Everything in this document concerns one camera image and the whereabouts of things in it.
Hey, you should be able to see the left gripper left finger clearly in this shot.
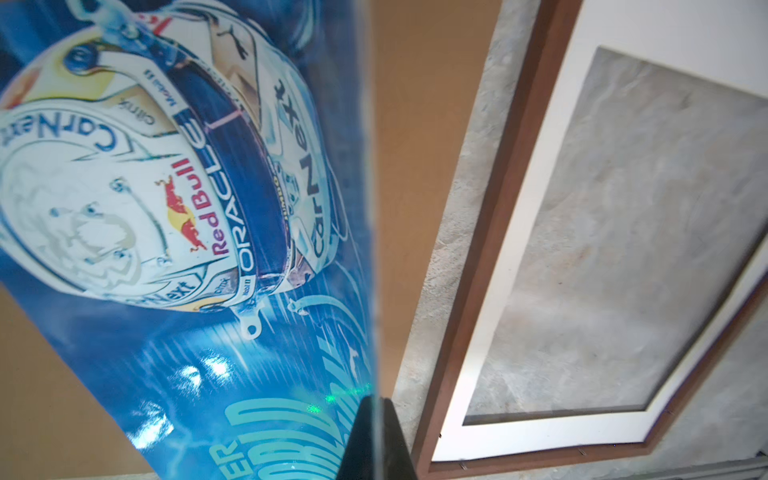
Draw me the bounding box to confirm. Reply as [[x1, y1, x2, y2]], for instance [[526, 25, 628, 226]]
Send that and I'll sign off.
[[336, 395, 378, 480]]

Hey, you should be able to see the brown wooden picture frame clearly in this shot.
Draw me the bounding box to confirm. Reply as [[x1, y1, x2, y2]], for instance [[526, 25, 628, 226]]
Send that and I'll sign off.
[[410, 0, 768, 480]]

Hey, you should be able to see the blue poster photo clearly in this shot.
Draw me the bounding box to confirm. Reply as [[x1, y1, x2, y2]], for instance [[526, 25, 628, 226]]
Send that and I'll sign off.
[[1, 1, 376, 479]]

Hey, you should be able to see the brown cardboard backing board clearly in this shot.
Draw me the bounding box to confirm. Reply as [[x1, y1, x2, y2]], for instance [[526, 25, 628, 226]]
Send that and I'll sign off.
[[1, 1, 500, 479]]

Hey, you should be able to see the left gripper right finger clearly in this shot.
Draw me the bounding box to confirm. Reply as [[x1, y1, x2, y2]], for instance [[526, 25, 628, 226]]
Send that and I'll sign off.
[[376, 397, 418, 480]]

